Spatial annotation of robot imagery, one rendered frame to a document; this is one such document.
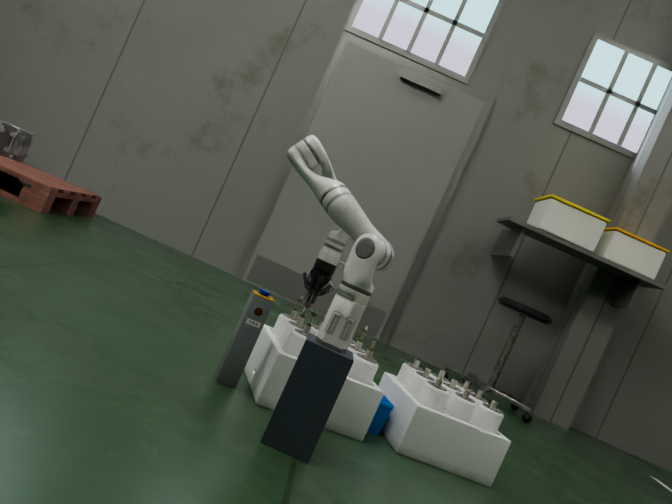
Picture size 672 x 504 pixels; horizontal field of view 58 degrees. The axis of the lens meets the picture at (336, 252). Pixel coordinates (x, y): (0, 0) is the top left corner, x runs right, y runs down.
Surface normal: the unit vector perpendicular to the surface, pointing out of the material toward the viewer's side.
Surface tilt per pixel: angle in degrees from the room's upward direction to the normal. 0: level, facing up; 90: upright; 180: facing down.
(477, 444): 90
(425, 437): 90
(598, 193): 90
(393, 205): 90
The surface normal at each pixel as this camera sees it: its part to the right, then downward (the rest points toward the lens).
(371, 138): -0.01, 0.00
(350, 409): 0.25, 0.12
